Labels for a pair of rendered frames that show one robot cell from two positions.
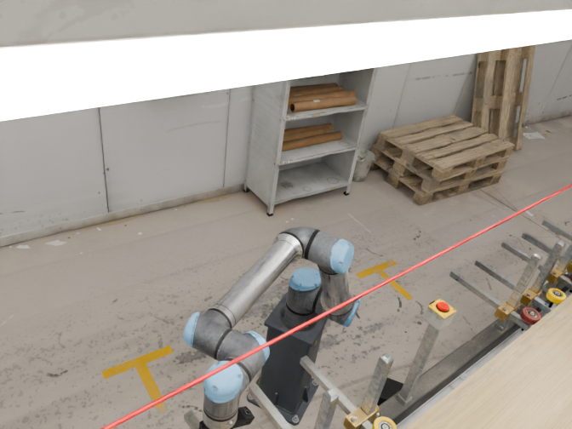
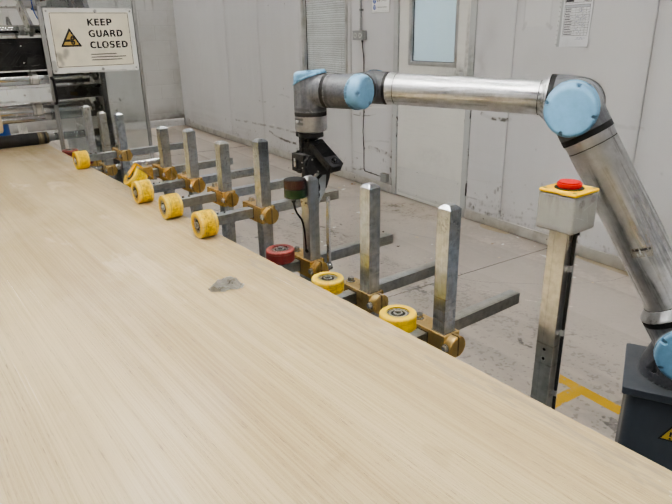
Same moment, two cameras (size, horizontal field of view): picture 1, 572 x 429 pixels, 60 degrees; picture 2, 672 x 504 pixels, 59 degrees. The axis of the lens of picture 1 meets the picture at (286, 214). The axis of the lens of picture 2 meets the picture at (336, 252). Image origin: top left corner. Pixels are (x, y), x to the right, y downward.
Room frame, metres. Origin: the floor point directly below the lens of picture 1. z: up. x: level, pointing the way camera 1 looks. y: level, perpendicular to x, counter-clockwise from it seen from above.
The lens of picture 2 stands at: (1.00, -1.60, 1.48)
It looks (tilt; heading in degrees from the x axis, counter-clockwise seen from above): 20 degrees down; 96
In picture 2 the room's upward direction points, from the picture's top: 1 degrees counter-clockwise
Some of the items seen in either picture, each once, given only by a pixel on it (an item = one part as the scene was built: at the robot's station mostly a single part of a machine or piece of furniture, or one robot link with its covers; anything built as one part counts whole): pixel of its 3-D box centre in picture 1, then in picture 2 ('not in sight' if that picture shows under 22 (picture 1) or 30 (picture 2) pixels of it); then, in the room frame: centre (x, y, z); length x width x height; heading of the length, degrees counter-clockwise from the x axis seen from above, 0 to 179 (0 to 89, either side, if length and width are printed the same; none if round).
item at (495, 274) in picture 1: (511, 285); not in sight; (2.01, -1.21, 0.80); 0.43 x 0.03 x 0.04; 43
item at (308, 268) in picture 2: not in sight; (306, 264); (0.75, -0.02, 0.85); 0.13 x 0.06 x 0.05; 133
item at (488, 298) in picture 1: (488, 299); not in sight; (1.84, -1.03, 0.83); 0.43 x 0.03 x 0.04; 43
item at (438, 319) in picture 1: (439, 315); (566, 209); (1.29, -0.59, 1.18); 0.07 x 0.07 x 0.08; 43
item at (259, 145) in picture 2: not in sight; (264, 216); (0.60, 0.15, 0.94); 0.03 x 0.03 x 0.48; 43
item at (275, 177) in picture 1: (310, 115); not in sight; (3.92, -0.07, 0.78); 0.90 x 0.45 x 1.55; 129
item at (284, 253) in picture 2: not in sight; (281, 266); (0.68, -0.06, 0.85); 0.08 x 0.08 x 0.11
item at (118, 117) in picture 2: not in sight; (125, 164); (-0.26, 1.05, 0.90); 0.03 x 0.03 x 0.48; 43
